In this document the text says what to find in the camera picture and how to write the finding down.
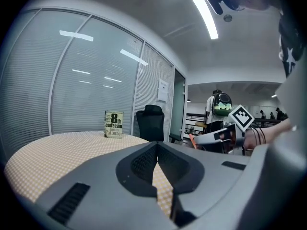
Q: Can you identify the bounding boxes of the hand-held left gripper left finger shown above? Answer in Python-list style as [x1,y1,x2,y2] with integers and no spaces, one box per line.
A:
[35,141,178,230]

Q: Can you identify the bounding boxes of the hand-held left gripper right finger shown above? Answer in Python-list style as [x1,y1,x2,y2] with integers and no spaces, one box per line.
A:
[157,141,252,228]

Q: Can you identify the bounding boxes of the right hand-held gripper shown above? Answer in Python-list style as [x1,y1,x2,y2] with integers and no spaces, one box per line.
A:
[193,104,255,150]

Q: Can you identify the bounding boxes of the person's right forearm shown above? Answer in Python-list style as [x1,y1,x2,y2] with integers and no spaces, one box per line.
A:
[244,118,292,153]

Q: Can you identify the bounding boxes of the black metal railing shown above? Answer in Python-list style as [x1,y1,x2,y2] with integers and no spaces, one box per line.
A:
[186,113,208,138]

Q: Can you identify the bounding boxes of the green and black backpack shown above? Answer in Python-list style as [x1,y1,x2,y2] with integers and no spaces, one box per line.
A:
[213,92,233,117]

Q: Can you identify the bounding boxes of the yellow checked tablecloth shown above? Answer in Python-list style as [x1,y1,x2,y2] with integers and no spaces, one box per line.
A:
[3,130,175,219]

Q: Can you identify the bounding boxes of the black wrist bands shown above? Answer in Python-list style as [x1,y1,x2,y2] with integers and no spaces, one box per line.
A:
[251,127,267,145]

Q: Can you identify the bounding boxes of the black office chair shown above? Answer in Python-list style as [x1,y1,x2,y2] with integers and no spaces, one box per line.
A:
[136,104,183,143]

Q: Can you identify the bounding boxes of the white paper notice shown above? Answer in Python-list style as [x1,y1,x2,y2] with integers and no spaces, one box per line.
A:
[157,78,169,103]

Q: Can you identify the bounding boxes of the long ceiling light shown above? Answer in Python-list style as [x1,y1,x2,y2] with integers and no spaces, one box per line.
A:
[189,0,219,40]

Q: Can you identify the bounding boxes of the black star print t-shirt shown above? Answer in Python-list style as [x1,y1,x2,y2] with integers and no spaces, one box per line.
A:
[278,8,307,78]

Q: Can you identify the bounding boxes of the black head-mounted camera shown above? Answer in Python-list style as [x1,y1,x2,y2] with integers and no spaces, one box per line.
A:
[203,0,225,15]

